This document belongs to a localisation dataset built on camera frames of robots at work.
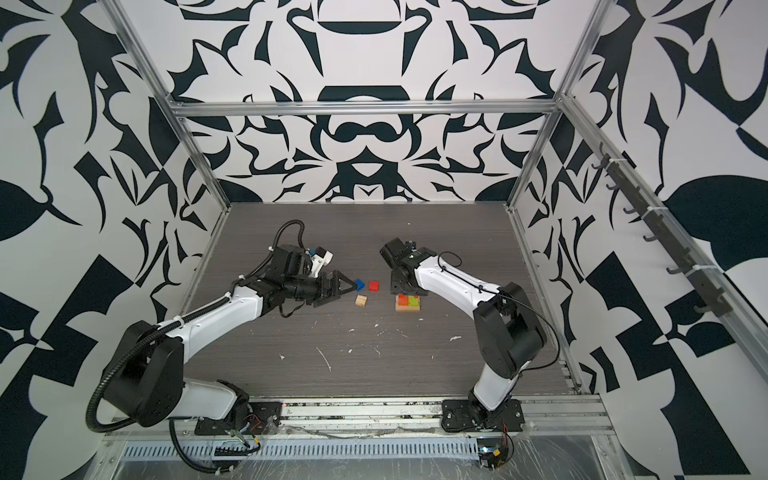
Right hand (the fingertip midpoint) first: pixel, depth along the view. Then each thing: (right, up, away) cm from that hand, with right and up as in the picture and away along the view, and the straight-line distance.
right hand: (406, 284), depth 89 cm
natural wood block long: (+1, -7, +2) cm, 8 cm away
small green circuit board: (+19, -35, -17) cm, 44 cm away
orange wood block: (-1, -6, +4) cm, 7 cm away
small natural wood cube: (-14, -6, +4) cm, 16 cm away
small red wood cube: (-10, -2, +7) cm, 12 cm away
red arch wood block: (-1, -4, +5) cm, 7 cm away
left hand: (-15, +1, -9) cm, 17 cm away
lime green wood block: (+2, -6, +2) cm, 6 cm away
